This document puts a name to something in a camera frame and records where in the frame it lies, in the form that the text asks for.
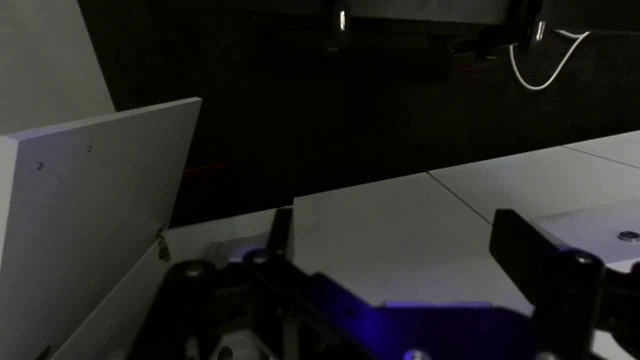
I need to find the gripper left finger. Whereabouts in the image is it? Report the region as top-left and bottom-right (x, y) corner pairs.
(127, 207), (384, 360)

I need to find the white cable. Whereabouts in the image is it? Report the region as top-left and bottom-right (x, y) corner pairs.
(509, 29), (592, 91)

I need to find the white cabinet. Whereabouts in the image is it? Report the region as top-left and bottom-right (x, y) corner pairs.
(0, 97), (640, 360)

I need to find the white cabinet door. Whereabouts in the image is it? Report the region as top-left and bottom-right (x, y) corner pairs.
(0, 97), (203, 360)

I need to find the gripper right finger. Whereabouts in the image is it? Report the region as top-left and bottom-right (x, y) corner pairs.
(489, 208), (640, 360)

